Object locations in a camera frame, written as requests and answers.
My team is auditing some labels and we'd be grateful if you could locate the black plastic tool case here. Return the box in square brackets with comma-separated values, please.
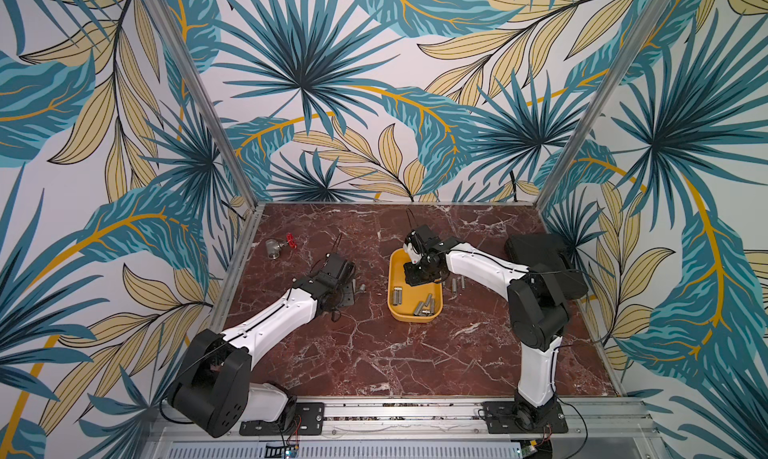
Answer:
[504, 233, 588, 300]

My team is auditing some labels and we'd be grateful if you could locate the aluminium front rail frame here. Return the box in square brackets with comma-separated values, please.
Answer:
[140, 396, 671, 458]

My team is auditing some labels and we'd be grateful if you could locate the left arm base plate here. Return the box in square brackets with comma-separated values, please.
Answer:
[239, 402, 325, 438]

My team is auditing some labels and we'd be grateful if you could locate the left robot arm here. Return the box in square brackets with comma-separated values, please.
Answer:
[161, 253, 355, 438]

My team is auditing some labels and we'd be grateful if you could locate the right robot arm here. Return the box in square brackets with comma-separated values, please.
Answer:
[403, 225, 570, 434]

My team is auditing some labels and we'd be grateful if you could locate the metal valve red handle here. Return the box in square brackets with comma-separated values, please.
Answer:
[265, 233, 298, 260]

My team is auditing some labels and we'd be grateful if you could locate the steel socket in tray front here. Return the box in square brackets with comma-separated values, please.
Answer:
[413, 294, 435, 317]

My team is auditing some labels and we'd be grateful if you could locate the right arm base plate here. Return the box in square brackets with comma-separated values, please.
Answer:
[480, 398, 568, 436]

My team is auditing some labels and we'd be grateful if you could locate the yellow plastic storage tray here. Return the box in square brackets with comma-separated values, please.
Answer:
[387, 249, 444, 323]

